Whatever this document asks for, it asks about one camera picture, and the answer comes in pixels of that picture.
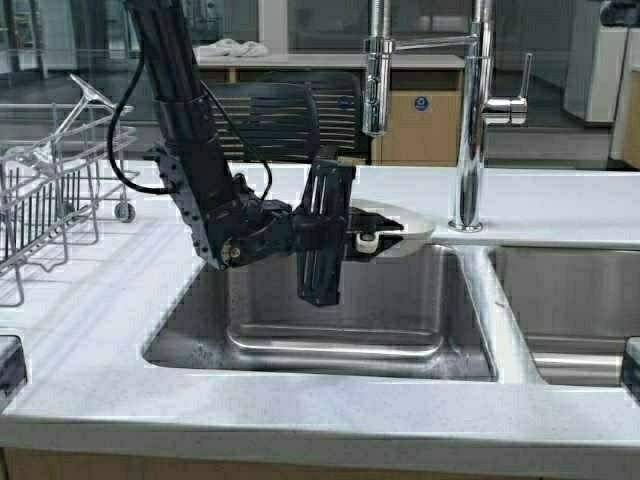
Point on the stainless steel right sink basin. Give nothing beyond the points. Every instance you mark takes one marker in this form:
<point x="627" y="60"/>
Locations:
<point x="576" y="308"/>

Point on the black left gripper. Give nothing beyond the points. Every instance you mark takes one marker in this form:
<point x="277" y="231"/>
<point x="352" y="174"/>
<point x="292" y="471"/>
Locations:
<point x="320" y="229"/>

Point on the stainless steel sink basin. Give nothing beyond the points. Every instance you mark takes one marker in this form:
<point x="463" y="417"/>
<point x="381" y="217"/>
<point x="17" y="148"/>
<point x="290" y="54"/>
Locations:
<point x="407" y="316"/>
<point x="576" y="308"/>

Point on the white cloth on counter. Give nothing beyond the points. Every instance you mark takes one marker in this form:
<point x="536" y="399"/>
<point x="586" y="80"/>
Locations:
<point x="228" y="47"/>

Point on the white pan with handle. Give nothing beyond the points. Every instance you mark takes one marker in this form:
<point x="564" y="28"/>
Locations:
<point x="416" y="233"/>

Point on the chrome kitchen faucet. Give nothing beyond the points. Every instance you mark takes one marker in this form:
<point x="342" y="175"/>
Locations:
<point x="480" y="110"/>

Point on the wooden cabinet with blue sticker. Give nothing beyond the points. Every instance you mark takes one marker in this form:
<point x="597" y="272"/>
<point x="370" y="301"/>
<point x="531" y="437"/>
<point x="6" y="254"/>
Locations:
<point x="424" y="117"/>

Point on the black mesh office chair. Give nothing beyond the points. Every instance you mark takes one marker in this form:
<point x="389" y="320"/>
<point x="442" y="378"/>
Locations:
<point x="292" y="117"/>

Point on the stainless steel left sink basin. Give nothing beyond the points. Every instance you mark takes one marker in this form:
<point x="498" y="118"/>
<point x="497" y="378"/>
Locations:
<point x="407" y="316"/>

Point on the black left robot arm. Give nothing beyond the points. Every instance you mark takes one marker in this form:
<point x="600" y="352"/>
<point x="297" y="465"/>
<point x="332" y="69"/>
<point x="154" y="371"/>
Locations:
<point x="231" y="225"/>

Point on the chrome pull-down sprayer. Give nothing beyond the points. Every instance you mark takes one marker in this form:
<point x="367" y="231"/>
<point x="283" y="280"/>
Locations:
<point x="379" y="48"/>

